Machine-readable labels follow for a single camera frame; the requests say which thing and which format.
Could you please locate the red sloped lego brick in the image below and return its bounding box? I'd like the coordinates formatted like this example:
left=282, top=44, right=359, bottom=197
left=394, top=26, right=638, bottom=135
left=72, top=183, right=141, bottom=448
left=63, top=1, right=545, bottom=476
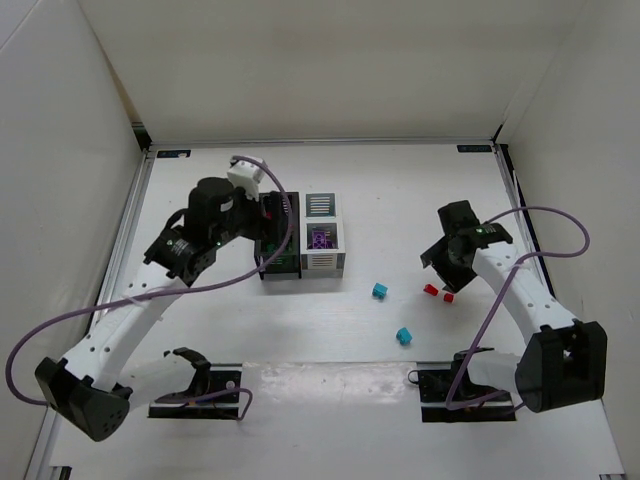
left=424, top=284, right=439, bottom=296

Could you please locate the purple rectangular lego brick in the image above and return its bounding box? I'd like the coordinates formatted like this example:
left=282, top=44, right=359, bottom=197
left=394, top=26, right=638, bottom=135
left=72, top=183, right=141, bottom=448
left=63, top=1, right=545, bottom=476
left=308, top=228, right=335, bottom=250

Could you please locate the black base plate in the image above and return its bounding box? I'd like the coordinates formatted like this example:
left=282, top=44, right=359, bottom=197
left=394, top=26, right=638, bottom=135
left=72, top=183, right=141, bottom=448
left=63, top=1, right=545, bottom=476
left=406, top=364, right=516, bottom=424
left=147, top=364, right=253, bottom=421

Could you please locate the cyan small lego brick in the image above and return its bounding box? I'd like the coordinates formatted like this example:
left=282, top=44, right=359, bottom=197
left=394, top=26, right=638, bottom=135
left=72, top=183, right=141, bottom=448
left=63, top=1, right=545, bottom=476
left=372, top=283, right=388, bottom=300

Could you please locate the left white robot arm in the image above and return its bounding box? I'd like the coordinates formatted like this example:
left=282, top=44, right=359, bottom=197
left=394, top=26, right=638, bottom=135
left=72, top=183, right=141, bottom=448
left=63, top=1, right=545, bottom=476
left=35, top=175, right=292, bottom=442

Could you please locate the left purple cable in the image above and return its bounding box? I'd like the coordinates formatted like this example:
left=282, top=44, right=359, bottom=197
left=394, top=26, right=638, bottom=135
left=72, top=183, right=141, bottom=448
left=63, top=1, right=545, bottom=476
left=4, top=155, right=292, bottom=421

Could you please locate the black slotted container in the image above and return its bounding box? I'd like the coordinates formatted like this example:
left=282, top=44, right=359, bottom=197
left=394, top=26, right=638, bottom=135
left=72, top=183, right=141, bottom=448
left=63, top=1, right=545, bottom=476
left=254, top=191, right=303, bottom=280

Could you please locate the cyan lego brick lower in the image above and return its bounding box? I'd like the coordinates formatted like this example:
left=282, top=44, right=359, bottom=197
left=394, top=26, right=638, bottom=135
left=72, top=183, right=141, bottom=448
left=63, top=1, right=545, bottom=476
left=396, top=327, right=413, bottom=346

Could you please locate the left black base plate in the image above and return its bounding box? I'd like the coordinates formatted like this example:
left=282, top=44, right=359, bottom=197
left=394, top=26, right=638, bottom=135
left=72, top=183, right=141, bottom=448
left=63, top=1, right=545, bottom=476
left=147, top=364, right=253, bottom=421

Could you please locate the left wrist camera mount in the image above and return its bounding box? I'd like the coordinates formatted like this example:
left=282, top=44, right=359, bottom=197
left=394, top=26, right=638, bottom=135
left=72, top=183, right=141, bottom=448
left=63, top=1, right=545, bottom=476
left=227, top=156, right=264, bottom=200

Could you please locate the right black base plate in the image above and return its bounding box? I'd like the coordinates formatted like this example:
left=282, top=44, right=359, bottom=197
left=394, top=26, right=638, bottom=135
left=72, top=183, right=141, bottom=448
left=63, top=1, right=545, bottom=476
left=406, top=364, right=516, bottom=424

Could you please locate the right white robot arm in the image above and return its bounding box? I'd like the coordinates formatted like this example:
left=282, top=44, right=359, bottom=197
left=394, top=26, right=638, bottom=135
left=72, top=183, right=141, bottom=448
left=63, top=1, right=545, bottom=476
left=420, top=200, right=608, bottom=413

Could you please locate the white slotted container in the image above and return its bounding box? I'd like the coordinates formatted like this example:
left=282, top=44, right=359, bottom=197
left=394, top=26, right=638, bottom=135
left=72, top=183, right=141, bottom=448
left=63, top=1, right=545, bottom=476
left=299, top=192, right=346, bottom=279

